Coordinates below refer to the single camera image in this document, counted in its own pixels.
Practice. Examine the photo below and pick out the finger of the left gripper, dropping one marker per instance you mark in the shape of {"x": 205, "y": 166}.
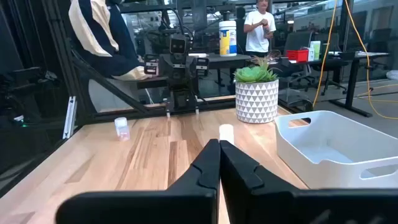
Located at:
{"x": 168, "y": 109}
{"x": 196, "y": 107}

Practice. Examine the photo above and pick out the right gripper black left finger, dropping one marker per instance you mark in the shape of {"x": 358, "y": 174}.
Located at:
{"x": 186, "y": 202}

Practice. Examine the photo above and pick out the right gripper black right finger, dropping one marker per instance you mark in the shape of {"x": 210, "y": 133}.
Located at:
{"x": 280, "y": 205}

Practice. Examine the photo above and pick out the white opaque pill bottle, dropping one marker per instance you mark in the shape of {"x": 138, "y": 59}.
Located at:
{"x": 226, "y": 132}

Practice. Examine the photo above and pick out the clear pill bottle white cap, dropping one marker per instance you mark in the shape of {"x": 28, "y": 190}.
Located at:
{"x": 122, "y": 128}

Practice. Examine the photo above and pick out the black side table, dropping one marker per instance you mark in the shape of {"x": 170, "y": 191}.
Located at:
{"x": 224, "y": 59}

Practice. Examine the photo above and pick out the succulent in triangle-pattern pot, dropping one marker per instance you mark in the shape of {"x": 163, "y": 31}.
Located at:
{"x": 257, "y": 101}

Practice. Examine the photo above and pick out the white yellow wipes canister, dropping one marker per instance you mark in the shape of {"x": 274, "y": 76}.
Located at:
{"x": 227, "y": 38}

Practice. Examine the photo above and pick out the navy and cream jacket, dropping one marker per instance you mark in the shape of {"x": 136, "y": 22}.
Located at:
{"x": 102, "y": 40}

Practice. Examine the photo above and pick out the person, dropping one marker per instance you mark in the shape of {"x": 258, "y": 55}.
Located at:
{"x": 259, "y": 31}

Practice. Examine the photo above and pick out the black office chair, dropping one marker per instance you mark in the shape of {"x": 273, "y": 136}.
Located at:
{"x": 297, "y": 71}

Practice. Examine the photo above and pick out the red plastic bin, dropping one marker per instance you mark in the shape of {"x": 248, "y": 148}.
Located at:
{"x": 297, "y": 55}

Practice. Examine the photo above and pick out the white green box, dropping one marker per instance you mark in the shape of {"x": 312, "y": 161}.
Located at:
{"x": 315, "y": 49}

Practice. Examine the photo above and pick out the black office desk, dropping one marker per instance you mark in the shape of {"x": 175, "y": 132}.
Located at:
{"x": 353, "y": 77}

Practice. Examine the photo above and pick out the black metal frame strut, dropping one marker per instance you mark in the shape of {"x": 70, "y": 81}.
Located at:
{"x": 105, "y": 84}

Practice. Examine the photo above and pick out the silver aluminium bracket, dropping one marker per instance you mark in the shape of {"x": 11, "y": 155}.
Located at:
{"x": 70, "y": 117}

